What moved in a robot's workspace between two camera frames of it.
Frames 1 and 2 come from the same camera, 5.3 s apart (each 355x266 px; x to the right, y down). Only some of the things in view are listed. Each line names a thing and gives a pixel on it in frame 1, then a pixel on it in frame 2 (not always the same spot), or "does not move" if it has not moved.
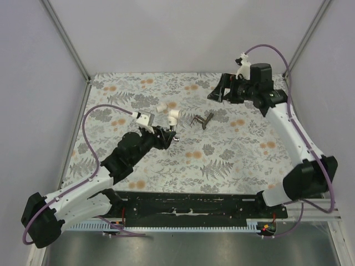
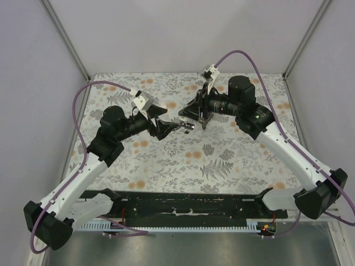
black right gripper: x=227 y=88 → x=202 y=109
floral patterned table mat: x=222 y=147 does not move
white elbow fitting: x=163 y=106 does not move
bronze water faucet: x=203 y=121 does not move
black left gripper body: x=165 y=137 → x=152 y=126
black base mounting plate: x=184 y=205 does not move
